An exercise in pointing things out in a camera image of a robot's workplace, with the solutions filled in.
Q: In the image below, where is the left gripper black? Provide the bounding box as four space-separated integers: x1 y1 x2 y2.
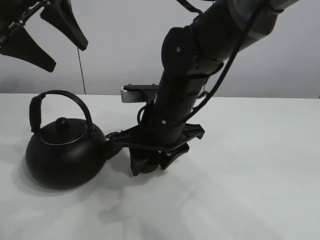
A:
0 0 89 73

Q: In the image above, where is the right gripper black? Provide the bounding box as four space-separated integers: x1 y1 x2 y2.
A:
106 123 205 176

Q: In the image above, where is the black round teapot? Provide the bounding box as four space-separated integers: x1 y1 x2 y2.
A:
25 90 121 190

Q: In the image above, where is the small black teacup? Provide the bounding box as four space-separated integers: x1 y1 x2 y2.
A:
140 161 159 174

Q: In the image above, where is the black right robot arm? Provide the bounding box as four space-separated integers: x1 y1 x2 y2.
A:
106 0 292 176

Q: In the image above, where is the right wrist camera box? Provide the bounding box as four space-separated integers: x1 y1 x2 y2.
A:
120 83 159 104

